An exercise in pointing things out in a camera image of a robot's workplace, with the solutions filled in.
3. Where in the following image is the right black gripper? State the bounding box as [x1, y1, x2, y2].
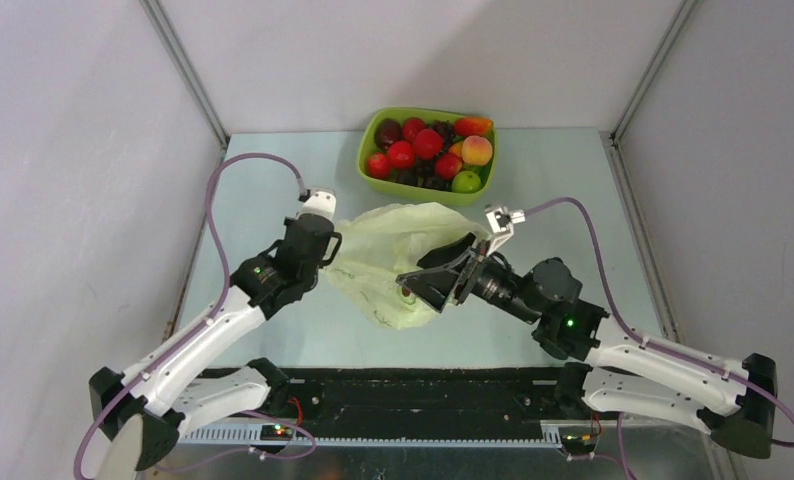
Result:
[396, 226, 541, 325]

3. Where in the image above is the pale green plastic bag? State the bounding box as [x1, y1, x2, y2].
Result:
[324, 202, 490, 330]

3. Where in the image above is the fake green apple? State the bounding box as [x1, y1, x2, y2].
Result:
[450, 170, 483, 195]

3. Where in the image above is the red fake apple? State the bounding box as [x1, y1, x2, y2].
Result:
[412, 128, 443, 160]

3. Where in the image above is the dark purple fake plum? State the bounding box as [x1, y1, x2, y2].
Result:
[422, 175, 449, 191]

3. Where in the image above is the fake peach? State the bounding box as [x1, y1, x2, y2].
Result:
[461, 135, 494, 166]

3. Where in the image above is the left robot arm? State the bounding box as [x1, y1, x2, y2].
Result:
[89, 212, 341, 479]

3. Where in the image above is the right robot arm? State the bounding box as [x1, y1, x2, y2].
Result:
[396, 233, 777, 459]

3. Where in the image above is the fake strawberry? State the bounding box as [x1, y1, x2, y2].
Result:
[365, 152, 392, 180]

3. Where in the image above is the red fake fruit lower right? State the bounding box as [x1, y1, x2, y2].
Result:
[434, 152, 463, 181]

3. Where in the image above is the red fake fruit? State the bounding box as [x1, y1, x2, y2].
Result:
[434, 152, 463, 181]
[401, 117, 427, 143]
[386, 140, 416, 170]

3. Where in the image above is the red fake fruit middle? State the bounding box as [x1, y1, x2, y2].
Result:
[386, 140, 416, 170]

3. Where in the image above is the dark red fake plum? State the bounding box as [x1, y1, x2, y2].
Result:
[374, 118, 403, 150]

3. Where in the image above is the fake grape bunch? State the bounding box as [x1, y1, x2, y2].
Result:
[429, 121, 456, 150]

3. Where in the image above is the orange red fake mango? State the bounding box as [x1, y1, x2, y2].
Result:
[453, 117, 494, 138]

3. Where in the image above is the red fake fruit top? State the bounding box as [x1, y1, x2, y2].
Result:
[401, 117, 427, 143]

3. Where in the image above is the green plastic fruit bowl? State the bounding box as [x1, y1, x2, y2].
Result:
[356, 107, 497, 206]

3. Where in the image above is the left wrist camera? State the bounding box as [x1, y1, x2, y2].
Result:
[297, 188, 337, 221]

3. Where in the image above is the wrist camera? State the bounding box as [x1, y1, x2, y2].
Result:
[484, 205, 525, 256]
[297, 188, 337, 221]

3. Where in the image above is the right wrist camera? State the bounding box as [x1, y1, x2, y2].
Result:
[484, 205, 525, 256]

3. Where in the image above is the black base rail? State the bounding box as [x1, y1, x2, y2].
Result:
[171, 366, 610, 441]

